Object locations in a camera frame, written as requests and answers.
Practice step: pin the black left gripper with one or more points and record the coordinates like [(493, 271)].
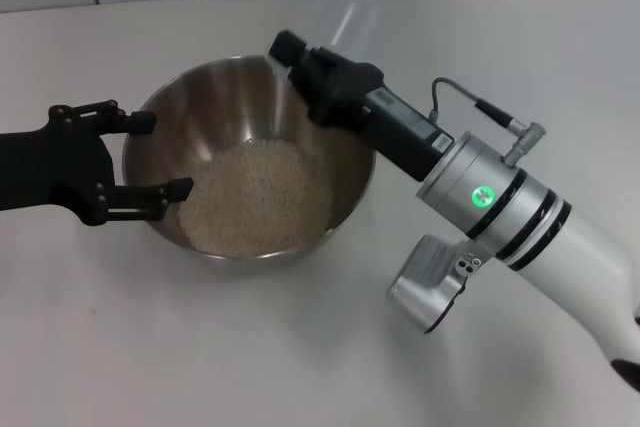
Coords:
[(50, 167)]

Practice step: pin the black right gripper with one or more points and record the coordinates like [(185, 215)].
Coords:
[(400, 132)]

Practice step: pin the stainless steel mixing bowl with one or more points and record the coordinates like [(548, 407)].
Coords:
[(235, 107)]

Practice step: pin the clear plastic cup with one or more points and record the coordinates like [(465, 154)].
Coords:
[(345, 2)]

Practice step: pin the white rice grains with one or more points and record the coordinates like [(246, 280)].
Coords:
[(255, 197)]

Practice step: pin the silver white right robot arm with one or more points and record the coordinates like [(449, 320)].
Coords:
[(500, 197)]

